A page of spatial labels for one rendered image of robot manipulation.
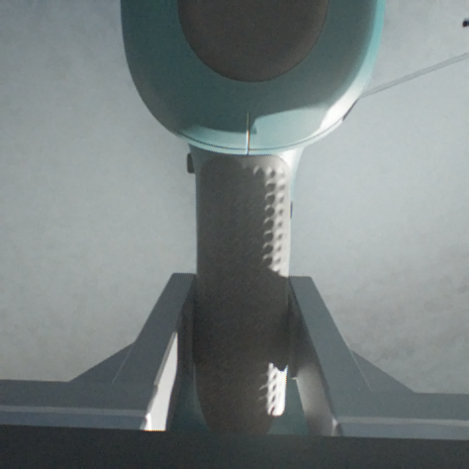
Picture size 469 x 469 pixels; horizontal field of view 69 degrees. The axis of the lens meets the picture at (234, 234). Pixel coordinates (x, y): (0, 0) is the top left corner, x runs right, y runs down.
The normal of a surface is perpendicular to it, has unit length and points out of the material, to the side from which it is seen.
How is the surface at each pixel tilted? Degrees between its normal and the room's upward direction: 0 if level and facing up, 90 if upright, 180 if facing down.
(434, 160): 90
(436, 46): 90
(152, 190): 90
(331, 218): 90
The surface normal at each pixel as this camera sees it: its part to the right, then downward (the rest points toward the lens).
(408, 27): -0.02, 0.25
